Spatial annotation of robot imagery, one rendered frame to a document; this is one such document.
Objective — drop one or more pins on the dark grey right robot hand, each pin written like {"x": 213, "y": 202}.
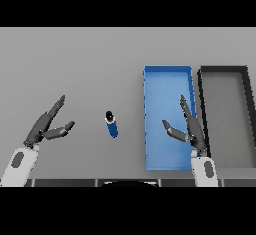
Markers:
{"x": 194, "y": 130}

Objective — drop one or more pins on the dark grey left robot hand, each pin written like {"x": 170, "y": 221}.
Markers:
{"x": 41, "y": 125}

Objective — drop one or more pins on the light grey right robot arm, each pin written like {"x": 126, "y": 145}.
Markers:
{"x": 204, "y": 171}

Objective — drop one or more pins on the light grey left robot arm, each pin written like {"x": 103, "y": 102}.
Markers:
{"x": 18, "y": 165}

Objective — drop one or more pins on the blue bin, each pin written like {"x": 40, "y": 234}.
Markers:
{"x": 169, "y": 117}

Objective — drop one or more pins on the dark grey bin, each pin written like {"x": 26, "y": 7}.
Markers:
{"x": 227, "y": 116}

